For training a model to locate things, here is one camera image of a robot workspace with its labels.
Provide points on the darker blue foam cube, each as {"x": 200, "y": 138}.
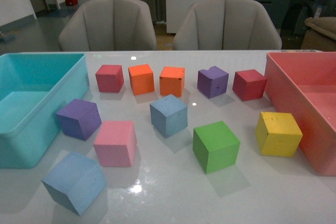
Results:
{"x": 169, "y": 115}

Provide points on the chipped orange foam cube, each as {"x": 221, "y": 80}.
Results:
{"x": 172, "y": 81}

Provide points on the notched purple foam cube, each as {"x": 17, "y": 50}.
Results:
{"x": 212, "y": 82}

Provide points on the dark pink foam cube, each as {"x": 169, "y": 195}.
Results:
{"x": 110, "y": 78}

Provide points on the green foam cube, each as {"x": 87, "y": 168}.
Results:
{"x": 215, "y": 146}

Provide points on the light pink foam cube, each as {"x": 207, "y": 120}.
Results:
{"x": 115, "y": 144}

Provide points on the red foam cube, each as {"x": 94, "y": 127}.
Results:
{"x": 249, "y": 84}

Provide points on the left beige chair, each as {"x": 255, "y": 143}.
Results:
{"x": 109, "y": 25}

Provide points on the beige chair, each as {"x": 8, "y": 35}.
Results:
{"x": 109, "y": 25}
{"x": 227, "y": 25}

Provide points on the right beige chair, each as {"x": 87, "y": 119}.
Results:
{"x": 227, "y": 25}

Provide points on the yellow foam cube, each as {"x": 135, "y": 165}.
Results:
{"x": 277, "y": 134}

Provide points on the light blue foam cube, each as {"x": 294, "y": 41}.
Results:
{"x": 75, "y": 182}

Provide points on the teal plastic bin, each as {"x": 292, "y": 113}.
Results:
{"x": 34, "y": 86}

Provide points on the pink plastic bin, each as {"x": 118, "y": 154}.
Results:
{"x": 303, "y": 84}

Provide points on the black machine at right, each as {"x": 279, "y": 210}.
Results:
{"x": 293, "y": 26}

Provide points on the beige cushion on box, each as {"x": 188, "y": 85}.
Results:
{"x": 322, "y": 25}

